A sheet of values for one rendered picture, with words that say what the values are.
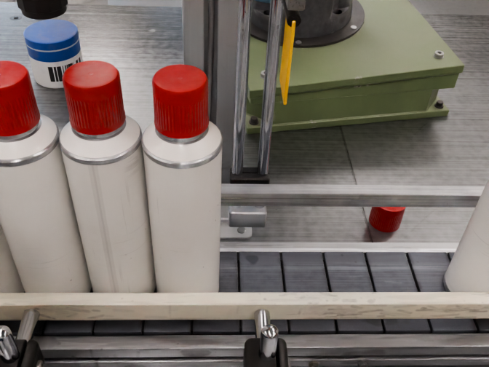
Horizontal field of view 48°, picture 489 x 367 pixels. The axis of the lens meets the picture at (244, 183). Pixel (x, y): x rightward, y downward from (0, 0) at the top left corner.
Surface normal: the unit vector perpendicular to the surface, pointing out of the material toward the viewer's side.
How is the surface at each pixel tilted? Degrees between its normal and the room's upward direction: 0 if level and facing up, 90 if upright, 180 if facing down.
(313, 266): 0
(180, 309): 90
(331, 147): 0
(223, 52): 90
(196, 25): 90
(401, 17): 4
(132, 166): 90
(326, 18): 75
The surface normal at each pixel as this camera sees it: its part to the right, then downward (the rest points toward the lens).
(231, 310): 0.04, 0.67
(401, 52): 0.00, -0.70
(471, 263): -0.81, 0.36
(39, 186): 0.59, 0.56
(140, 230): 0.85, 0.38
